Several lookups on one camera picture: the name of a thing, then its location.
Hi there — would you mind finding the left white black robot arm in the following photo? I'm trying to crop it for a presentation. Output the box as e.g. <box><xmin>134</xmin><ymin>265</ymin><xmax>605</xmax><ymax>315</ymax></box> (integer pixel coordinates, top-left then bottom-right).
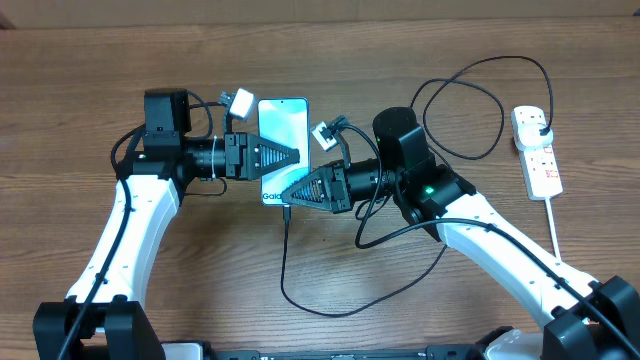
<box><xmin>33</xmin><ymin>89</ymin><xmax>310</xmax><ymax>359</ymax></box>

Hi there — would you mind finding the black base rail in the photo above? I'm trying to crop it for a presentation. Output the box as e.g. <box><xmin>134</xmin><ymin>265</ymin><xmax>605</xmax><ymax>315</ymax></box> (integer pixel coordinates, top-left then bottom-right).
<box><xmin>204</xmin><ymin>344</ymin><xmax>485</xmax><ymax>360</ymax></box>

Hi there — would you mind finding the blue Galaxy smartphone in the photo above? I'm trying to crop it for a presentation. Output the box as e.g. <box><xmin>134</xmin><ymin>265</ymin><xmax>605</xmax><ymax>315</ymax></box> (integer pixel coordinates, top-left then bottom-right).
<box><xmin>258</xmin><ymin>97</ymin><xmax>310</xmax><ymax>206</ymax></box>

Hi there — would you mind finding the white charger plug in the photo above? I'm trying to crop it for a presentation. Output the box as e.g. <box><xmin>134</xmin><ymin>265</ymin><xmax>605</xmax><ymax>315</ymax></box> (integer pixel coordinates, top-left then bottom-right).
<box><xmin>514</xmin><ymin>122</ymin><xmax>554</xmax><ymax>151</ymax></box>

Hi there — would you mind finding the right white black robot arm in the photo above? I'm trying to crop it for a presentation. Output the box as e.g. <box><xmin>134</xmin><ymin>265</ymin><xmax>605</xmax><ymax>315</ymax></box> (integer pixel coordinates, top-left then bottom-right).
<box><xmin>282</xmin><ymin>107</ymin><xmax>639</xmax><ymax>359</ymax></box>

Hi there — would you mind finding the white power strip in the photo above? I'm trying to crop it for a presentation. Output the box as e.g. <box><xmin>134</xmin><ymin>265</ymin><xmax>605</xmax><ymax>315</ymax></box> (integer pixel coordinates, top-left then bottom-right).
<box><xmin>511</xmin><ymin>105</ymin><xmax>563</xmax><ymax>200</ymax></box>

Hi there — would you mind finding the black charging cable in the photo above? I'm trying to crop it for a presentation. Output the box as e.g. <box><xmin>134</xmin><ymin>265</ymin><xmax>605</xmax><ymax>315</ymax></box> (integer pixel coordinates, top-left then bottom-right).
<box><xmin>279</xmin><ymin>55</ymin><xmax>555</xmax><ymax>319</ymax></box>

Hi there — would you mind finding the white power strip cord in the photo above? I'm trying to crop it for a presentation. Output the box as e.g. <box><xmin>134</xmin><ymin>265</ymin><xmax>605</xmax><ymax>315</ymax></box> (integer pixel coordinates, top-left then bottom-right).
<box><xmin>543</xmin><ymin>197</ymin><xmax>564</xmax><ymax>260</ymax></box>

